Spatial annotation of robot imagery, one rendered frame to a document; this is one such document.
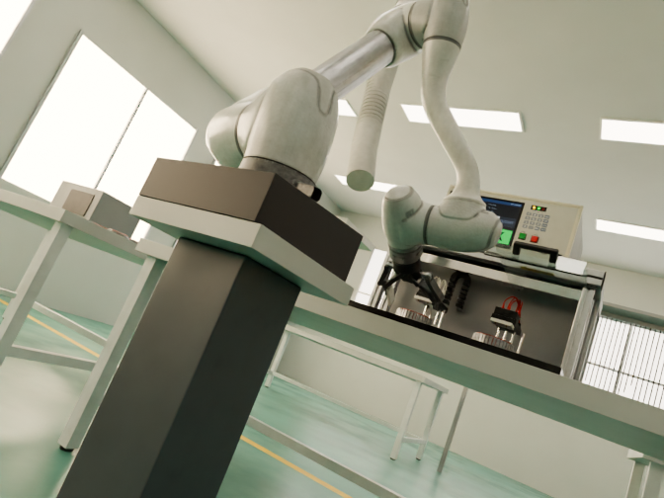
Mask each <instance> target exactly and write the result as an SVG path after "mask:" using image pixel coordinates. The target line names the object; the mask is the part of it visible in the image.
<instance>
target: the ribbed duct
mask: <svg viewBox="0 0 664 498"><path fill-rule="evenodd" d="M414 1H418V0H397V1H396V3H395V6H394V8H395V7H398V6H400V5H403V4H406V3H409V2H414ZM398 66H399V64H398V65H396V66H394V67H391V68H383V69H382V70H380V71H379V72H378V73H376V74H375V75H373V76H372V77H371V78H369V79H368V80H367V84H366V88H365V92H364V97H363V100H362V104H361V108H360V112H359V116H358V120H357V124H356V128H355V132H354V136H353V140H352V144H351V150H350V156H349V163H348V170H347V176H346V183H347V185H348V186H349V188H351V189H352V190H354V191H357V192H364V191H367V190H369V189H370V188H372V187H373V185H374V176H375V166H376V156H377V148H378V144H379V140H380V135H381V130H382V125H383V121H384V117H385V113H386V108H387V103H388V99H389V95H390V91H391V87H392V84H393V81H394V78H395V75H396V72H397V69H398Z"/></svg>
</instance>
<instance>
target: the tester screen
mask: <svg viewBox="0 0 664 498"><path fill-rule="evenodd" d="M481 199H482V200H483V201H484V202H485V204H486V210H488V211H492V212H494V213H495V214H496V215H497V216H502V217H507V218H513V219H516V222H517V219H518V216H519V213H520V210H521V207H522V205H519V204H513V203H507V202H501V201H495V200H489V199H484V198H481ZM516 222H515V225H516ZM515 225H514V227H508V226H503V225H502V226H503V228H502V229H506V230H511V231H514V228H515Z"/></svg>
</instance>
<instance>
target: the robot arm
mask: <svg viewBox="0 0 664 498"><path fill-rule="evenodd" d="M468 20H469V0H418V1H414V2H409V3H406V4H403V5H400V6H398V7H395V8H393V9H391V10H389V11H387V12H385V13H383V14H381V15H380V16H378V17H377V18H376V19H375V20H374V21H373V22H372V23H371V25H370V27H369V28H368V30H367V32H366V35H365V36H363V37H362V38H360V39H359V40H357V41H355V42H354V43H352V44H350V45H349V46H347V47H346V48H344V49H343V50H341V51H340V52H338V53H337V54H335V55H334V56H332V57H330V58H329V59H327V60H326V61H324V62H323V63H321V64H320V65H318V66H317V67H315V68H314V69H312V70H311V69H308V68H303V67H299V68H295V69H290V70H288V71H286V72H284V73H283V74H281V75H280V76H278V77H277V78H276V79H274V80H273V81H272V83H271V85H270V87H266V88H263V89H261V90H259V91H257V92H255V93H253V94H251V95H250V96H248V97H246V98H244V99H242V100H240V101H238V102H236V103H234V104H233V105H232V106H230V107H227V108H225V109H223V110H221V111H219V112H218V113H216V114H215V115H214V116H213V118H212V119H211V121H210V122H209V125H208V127H207V134H206V142H207V147H208V149H209V151H210V153H211V155H212V156H213V158H214V159H215V160H216V162H217V163H218V164H219V165H220V166H228V167H235V168H243V169H250V170H258V171H265V172H273V173H277V174H278V175H280V176H281V177H283V178H284V179H285V180H287V181H288V182H290V183H291V184H292V185H294V186H295V187H296V188H298V189H299V190H301V191H302V192H303V193H305V194H306V195H307V196H309V197H310V198H312V199H313V200H314V201H316V202H318V201H319V200H320V198H321V195H322V193H321V192H322V191H321V190H320V189H318V188H317V187H316V184H317V181H318V179H319V177H320V175H321V173H322V171H323V168H324V166H325V163H326V161H327V158H328V156H329V153H330V150H331V147H332V144H333V141H334V137H335V134H336V130H337V126H338V120H339V103H338V101H339V100H340V99H341V98H343V97H344V96H346V95H347V94H348V93H350V92H351V91H353V90H354V89H355V88H357V87H358V86H360V85H361V84H362V83H364V82H365V81H367V80H368V79H369V78H371V77H372V76H373V75H375V74H376V73H378V72H379V71H380V70H382V69H383V68H391V67H394V66H396V65H398V64H400V63H402V62H404V61H407V60H409V59H411V58H413V57H415V56H417V55H418V54H420V53H422V72H421V100H422V105H423V109H424V112H425V114H426V116H427V119H428V121H429V123H430V124H431V126H432V128H433V130H434V132H435V133H436V135H437V137H438V139H439V141H440V142H441V144H442V146H443V147H444V149H445V150H446V152H447V154H448V156H449V157H450V159H451V161H452V163H453V165H454V167H455V169H456V186H455V189H454V190H453V191H452V192H451V193H450V194H449V195H448V196H446V197H444V200H443V202H442V203H441V204H440V205H439V206H435V205H431V204H428V203H426V202H424V201H422V200H421V198H420V196H419V194H418V193H417V192H416V191H415V190H414V189H413V188H412V187H411V186H408V185H399V186H395V187H393V188H391V189H389V190H388V191H387V192H386V194H385V196H384V197H383V199H382V205H381V220H382V227H383V231H384V235H385V237H386V238H387V244H388V249H389V256H390V258H391V260H392V261H393V264H391V261H387V263H386V264H385V265H384V272H383V273H382V275H381V277H380V279H379V281H378V282H377V285H378V286H382V287H383V288H384V294H385V295H387V301H388V306H391V305H392V304H393V302H394V301H395V299H394V292H393V285H392V284H394V283H395V282H397V281H398V280H400V279H401V280H402V281H403V282H408V283H410V284H414V286H415V287H416V288H419V289H420V290H421V291H422V292H423V293H424V295H425V296H426V297H427V298H428V299H429V300H430V302H429V306H430V318H431V319H433V318H434V316H435V315H436V313H437V308H438V307H439V303H442V302H443V300H444V298H445V296H444V294H443V293H442V291H441V289H440V288H439V286H438V284H437V283H436V281H435V279H434V277H433V273H432V272H431V271H429V272H428V273H424V272H422V270H421V256H422V254H423V248H422V245H430V246H435V247H438V248H440V249H444V250H449V251H456V252H465V253H477V252H484V251H487V250H489V249H491V248H493V247H495V246H496V244H497V243H498V241H499V238H500V236H501V232H502V228H503V226H502V223H501V220H500V218H499V217H498V216H497V215H496V214H495V213H494V212H492V211H488V210H486V204H485V202H484V201H483V200H482V199H481V196H480V175H479V169H478V166H477V163H476V160H475V158H474V155H473V153H472V151H471V149H470V147H469V145H468V143H467V141H466V140H465V138H464V136H463V134H462V132H461V130H460V128H459V126H458V124H457V121H456V119H455V117H454V115H453V114H452V112H451V109H450V107H449V105H448V102H447V97H446V88H447V84H448V81H449V78H450V76H451V73H452V71H453V68H454V66H455V64H456V61H457V58H458V56H459V53H460V50H461V47H462V44H463V41H464V38H465V35H466V30H467V25H468ZM392 269H393V271H394V272H395V273H396V274H395V275H394V276H393V277H391V278H390V279H389V280H387V281H385V278H386V276H387V274H388V273H389V271H391V270H392ZM418 280H419V281H418ZM417 281H418V283H417Z"/></svg>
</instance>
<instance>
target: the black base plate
mask: <svg viewBox="0 0 664 498"><path fill-rule="evenodd" d="M348 305H349V306H352V307H355V308H357V309H361V310H364V311H367V312H370V313H373V314H376V315H379V316H382V317H385V318H388V319H391V320H394V321H397V322H400V323H403V324H406V325H409V326H412V327H415V328H418V329H421V330H424V331H427V332H430V333H434V334H437V335H440V336H443V337H446V338H449V339H452V340H455V341H458V342H461V343H463V344H466V345H469V346H472V347H475V348H478V349H481V350H484V351H487V352H490V353H493V354H496V355H499V356H503V357H506V358H509V359H512V360H515V361H518V362H521V363H524V364H527V365H530V366H533V367H536V368H539V369H542V370H545V371H548V372H551V373H554V374H559V375H562V376H564V375H563V371H562V368H561V367H558V366H555V365H552V364H549V363H545V362H542V361H539V360H536V359H533V358H530V357H527V356H524V355H520V354H517V353H514V352H511V351H508V350H505V349H502V348H499V347H496V346H492V345H489V344H486V343H483V342H480V341H477V340H474V339H471V338H467V337H464V336H461V335H458V334H456V333H453V332H450V331H447V330H444V329H440V328H437V327H434V326H431V325H428V324H425V323H422V322H419V321H415V320H412V319H409V318H406V317H403V316H400V315H397V314H394V313H391V312H387V311H384V310H381V309H378V308H375V307H372V306H369V305H366V304H362V303H359V302H356V301H353V300H350V301H349V304H348Z"/></svg>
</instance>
